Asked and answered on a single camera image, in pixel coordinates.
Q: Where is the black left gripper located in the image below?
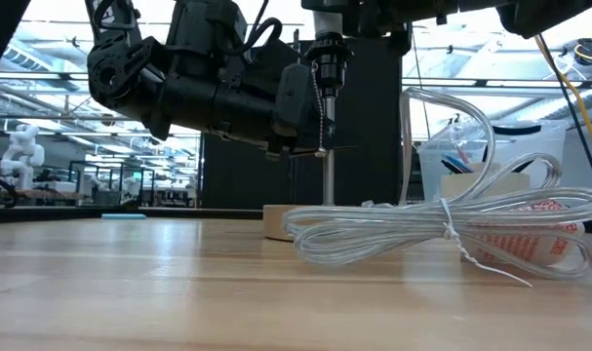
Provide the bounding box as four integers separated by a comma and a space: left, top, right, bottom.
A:
212, 62, 358, 159

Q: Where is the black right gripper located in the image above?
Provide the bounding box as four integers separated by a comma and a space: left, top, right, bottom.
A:
299, 0, 460, 39

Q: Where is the black hanging cable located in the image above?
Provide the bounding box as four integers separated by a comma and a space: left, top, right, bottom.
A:
536, 33, 592, 192

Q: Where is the blue pen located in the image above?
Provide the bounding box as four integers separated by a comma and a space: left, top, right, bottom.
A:
441, 154, 475, 175

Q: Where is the clear plastic storage bin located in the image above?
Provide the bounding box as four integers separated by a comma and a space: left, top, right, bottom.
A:
416, 119, 568, 204

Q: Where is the yellow hanging cable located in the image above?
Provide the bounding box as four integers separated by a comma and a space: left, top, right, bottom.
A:
533, 33, 592, 168

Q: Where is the clear lamp cord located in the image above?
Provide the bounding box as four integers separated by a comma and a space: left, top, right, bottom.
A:
281, 87, 592, 289

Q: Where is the white pen cup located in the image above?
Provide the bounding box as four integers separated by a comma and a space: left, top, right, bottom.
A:
440, 163, 532, 201

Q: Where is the black divider panel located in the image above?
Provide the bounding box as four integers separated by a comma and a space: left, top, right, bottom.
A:
200, 36, 405, 210

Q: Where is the black aluminium table frame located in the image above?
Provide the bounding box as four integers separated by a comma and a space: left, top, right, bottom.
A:
0, 205, 265, 224

